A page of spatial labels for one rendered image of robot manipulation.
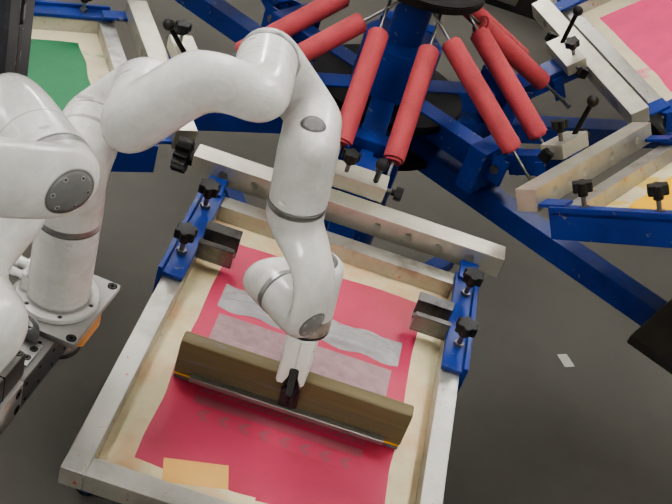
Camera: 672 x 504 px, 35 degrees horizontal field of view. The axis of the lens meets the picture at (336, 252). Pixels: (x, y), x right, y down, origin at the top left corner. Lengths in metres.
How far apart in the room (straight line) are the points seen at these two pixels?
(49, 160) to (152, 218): 2.75
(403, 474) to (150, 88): 0.81
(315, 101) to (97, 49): 1.29
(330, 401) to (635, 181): 1.02
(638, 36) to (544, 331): 1.20
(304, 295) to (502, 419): 2.01
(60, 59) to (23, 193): 1.64
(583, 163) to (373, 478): 0.96
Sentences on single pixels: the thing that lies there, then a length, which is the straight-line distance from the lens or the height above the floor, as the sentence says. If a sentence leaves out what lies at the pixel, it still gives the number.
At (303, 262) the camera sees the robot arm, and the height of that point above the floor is 1.37.
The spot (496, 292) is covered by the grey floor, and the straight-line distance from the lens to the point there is 3.93.
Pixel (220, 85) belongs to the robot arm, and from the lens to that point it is 1.35.
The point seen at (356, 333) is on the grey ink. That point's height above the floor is 0.96.
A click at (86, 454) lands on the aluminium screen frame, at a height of 0.99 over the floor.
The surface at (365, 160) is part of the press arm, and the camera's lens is 2.37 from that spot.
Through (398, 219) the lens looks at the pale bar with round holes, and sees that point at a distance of 2.22.
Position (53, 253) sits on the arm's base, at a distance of 1.58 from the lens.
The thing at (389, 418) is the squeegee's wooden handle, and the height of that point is 1.03.
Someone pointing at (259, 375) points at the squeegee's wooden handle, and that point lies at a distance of 1.79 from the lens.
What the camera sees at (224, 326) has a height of 0.95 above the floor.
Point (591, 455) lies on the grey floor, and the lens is 3.51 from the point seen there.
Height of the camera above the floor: 2.28
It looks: 37 degrees down
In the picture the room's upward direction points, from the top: 19 degrees clockwise
